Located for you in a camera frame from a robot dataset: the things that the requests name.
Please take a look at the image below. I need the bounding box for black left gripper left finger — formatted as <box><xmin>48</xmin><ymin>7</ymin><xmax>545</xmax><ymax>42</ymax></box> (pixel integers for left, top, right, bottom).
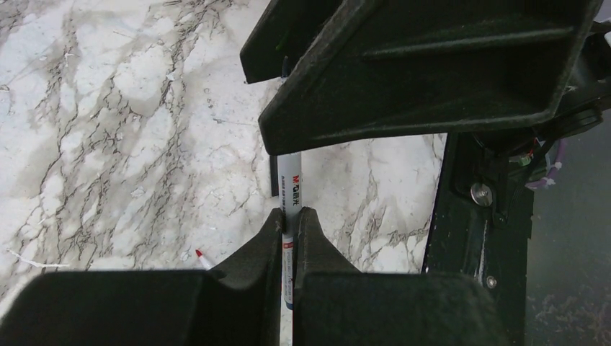
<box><xmin>1</xmin><ymin>209</ymin><xmax>282</xmax><ymax>345</ymax></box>

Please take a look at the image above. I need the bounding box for grey marker pen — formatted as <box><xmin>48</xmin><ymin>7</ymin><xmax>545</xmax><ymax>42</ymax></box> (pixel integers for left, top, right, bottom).
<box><xmin>277</xmin><ymin>152</ymin><xmax>302</xmax><ymax>313</ymax></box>

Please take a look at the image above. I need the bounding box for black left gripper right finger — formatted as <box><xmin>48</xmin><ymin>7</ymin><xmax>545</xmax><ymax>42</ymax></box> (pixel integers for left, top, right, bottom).
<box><xmin>293</xmin><ymin>208</ymin><xmax>509</xmax><ymax>345</ymax></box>

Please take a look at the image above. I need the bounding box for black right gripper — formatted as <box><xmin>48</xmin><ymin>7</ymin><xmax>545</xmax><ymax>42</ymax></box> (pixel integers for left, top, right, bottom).
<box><xmin>534</xmin><ymin>1</ymin><xmax>610</xmax><ymax>141</ymax></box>

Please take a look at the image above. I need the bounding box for white marker pen red end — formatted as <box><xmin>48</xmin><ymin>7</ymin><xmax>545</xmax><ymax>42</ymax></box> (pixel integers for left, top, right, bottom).
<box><xmin>195</xmin><ymin>249</ymin><xmax>215</xmax><ymax>270</ymax></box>

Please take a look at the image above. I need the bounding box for black pen cap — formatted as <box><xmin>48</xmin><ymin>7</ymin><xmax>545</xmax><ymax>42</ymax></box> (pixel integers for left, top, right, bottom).
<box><xmin>269</xmin><ymin>156</ymin><xmax>279</xmax><ymax>197</ymax></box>

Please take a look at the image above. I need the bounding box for black mounting rail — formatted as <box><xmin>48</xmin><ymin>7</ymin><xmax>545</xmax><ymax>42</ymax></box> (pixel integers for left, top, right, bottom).
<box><xmin>421</xmin><ymin>133</ymin><xmax>534</xmax><ymax>345</ymax></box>

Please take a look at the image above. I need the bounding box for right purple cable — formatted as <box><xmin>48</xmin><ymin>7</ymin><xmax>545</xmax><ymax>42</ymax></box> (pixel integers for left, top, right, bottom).
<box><xmin>525</xmin><ymin>138</ymin><xmax>569</xmax><ymax>192</ymax></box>

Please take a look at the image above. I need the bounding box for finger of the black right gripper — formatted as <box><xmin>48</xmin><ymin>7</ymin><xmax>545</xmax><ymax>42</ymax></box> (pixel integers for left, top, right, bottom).
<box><xmin>239</xmin><ymin>0</ymin><xmax>341</xmax><ymax>84</ymax></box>
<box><xmin>259</xmin><ymin>1</ymin><xmax>584</xmax><ymax>155</ymax></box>

